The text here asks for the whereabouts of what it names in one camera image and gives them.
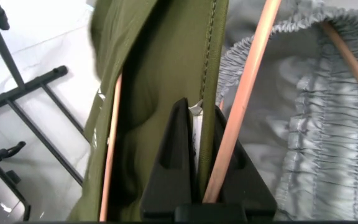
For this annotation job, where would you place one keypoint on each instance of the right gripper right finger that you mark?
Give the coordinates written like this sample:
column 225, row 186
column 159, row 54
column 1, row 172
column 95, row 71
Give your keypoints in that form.
column 244, row 186

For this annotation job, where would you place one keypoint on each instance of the olive green garment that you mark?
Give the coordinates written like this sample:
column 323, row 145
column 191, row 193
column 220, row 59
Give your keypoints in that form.
column 166, row 62

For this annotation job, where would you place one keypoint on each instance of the pale grey shorts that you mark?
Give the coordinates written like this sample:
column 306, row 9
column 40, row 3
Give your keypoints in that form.
column 322, row 140

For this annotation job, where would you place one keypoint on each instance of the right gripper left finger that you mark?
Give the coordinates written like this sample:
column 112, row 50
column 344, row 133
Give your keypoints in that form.
column 172, row 180

